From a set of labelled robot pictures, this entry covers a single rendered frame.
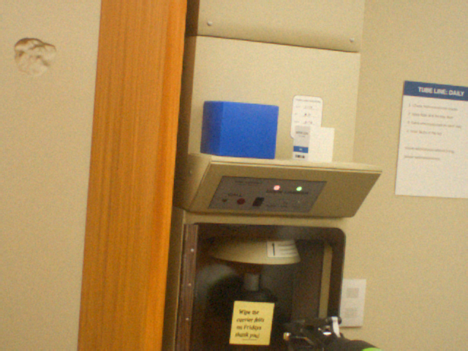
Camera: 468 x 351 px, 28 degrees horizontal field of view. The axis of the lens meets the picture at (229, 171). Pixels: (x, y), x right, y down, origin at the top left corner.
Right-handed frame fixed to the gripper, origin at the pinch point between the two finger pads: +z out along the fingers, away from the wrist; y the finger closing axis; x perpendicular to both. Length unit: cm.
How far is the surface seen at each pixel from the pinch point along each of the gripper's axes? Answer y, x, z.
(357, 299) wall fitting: -3, -38, 48
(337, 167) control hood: 30.4, -2.2, -5.9
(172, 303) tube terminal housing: 4.4, 21.1, 7.4
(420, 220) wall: 16, -54, 49
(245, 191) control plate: 25.4, 12.5, -1.4
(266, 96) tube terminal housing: 41.8, 7.0, 5.6
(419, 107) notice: 43, -51, 49
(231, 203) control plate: 23.0, 13.9, 1.1
